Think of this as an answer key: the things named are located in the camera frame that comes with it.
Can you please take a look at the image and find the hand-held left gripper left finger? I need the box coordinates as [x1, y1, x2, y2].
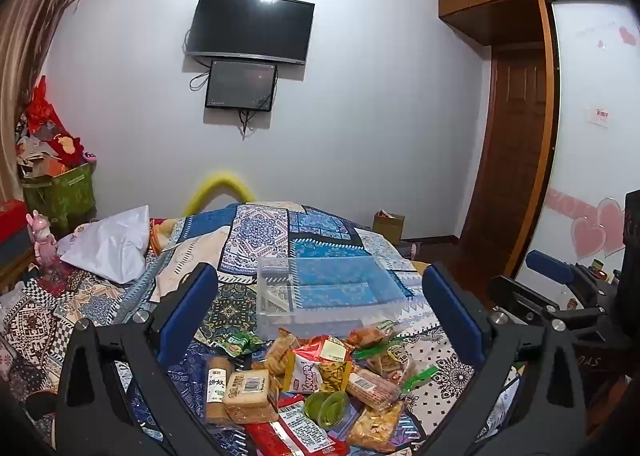
[52, 262, 236, 456]

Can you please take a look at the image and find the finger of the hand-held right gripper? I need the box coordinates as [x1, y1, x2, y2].
[487, 275, 607, 326]
[525, 250, 621, 296]

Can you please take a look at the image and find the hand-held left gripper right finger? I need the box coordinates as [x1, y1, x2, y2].
[421, 262, 595, 456]

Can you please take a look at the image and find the brown biscuit roll packet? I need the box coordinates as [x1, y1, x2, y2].
[206, 357, 236, 426]

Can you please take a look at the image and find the clear plastic storage container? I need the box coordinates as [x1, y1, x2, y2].
[256, 256, 426, 339]

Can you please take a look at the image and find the clear packet of orange snacks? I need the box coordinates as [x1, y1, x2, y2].
[346, 401, 405, 452]

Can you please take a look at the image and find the green jelly cup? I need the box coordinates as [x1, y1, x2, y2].
[304, 391, 350, 429]

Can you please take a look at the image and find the long red snack packet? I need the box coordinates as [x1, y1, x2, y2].
[245, 396, 351, 456]

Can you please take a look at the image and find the green snack packet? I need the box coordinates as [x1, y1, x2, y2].
[212, 328, 263, 357]

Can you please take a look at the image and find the green-edged snack packet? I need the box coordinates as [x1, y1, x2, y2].
[357, 336, 441, 392]

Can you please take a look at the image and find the white plastic bag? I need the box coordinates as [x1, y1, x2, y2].
[60, 205, 151, 284]

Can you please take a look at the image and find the cardboard box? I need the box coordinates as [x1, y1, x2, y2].
[371, 210, 407, 246]

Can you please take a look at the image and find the patchwork blanket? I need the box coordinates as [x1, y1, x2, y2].
[0, 201, 526, 456]

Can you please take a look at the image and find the tan bread packet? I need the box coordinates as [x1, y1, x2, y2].
[222, 370, 280, 424]

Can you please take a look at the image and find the pink wafer packet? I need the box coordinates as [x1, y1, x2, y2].
[346, 367, 403, 411]

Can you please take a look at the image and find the yellow foam tube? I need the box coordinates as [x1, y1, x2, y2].
[181, 170, 257, 218]

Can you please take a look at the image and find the brown wooden door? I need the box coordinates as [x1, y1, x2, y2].
[457, 43, 551, 282]

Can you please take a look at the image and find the red snack bag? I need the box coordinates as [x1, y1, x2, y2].
[290, 335, 357, 394]

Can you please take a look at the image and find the pink plush toy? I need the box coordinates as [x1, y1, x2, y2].
[27, 210, 58, 267]

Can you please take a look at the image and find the green storage box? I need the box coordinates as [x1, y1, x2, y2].
[22, 163, 97, 237]

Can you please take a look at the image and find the white sliding door with hearts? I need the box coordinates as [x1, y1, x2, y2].
[510, 0, 640, 297]

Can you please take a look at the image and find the red box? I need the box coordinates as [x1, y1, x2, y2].
[0, 201, 31, 242]

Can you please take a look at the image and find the pile of red cloth items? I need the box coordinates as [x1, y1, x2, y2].
[15, 76, 98, 182]

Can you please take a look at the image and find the brown curtain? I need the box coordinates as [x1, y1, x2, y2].
[0, 0, 93, 207]

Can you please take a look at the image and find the hanging black cable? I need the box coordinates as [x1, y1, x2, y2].
[239, 108, 258, 139]

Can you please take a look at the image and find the small black wall monitor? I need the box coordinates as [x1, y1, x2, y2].
[205, 60, 279, 113]

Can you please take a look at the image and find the wall-mounted black television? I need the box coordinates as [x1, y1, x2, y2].
[184, 0, 316, 66]

